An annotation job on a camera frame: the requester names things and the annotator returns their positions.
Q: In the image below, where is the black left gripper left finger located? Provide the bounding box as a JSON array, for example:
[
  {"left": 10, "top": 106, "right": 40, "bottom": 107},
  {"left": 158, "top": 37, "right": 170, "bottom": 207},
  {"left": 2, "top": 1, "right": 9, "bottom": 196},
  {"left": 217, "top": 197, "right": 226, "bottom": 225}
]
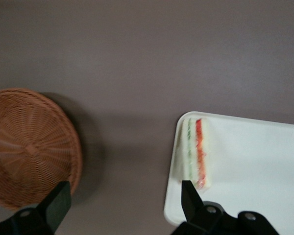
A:
[{"left": 36, "top": 181, "right": 72, "bottom": 231}]

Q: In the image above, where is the beige plastic tray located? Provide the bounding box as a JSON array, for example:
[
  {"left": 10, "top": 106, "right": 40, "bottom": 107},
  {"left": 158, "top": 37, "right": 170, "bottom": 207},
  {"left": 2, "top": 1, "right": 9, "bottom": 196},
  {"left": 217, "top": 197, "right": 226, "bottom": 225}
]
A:
[{"left": 163, "top": 111, "right": 294, "bottom": 235}]

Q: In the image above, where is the triangular sandwich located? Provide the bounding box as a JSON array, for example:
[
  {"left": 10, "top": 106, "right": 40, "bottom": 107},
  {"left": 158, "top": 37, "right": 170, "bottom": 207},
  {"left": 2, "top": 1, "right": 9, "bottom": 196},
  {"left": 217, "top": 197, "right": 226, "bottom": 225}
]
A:
[{"left": 172, "top": 117, "right": 214, "bottom": 194}]

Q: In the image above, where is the round brown wicker basket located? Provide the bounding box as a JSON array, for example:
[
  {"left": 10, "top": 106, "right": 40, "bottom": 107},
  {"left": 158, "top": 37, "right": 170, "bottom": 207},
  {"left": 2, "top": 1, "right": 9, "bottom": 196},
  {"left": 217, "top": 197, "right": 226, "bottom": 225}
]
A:
[{"left": 0, "top": 88, "right": 84, "bottom": 212}]

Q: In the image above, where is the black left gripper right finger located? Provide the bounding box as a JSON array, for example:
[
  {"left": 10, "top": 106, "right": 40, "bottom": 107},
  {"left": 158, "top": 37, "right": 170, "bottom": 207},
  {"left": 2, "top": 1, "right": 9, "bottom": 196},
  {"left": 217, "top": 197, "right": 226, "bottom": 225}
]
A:
[{"left": 181, "top": 180, "right": 205, "bottom": 222}]

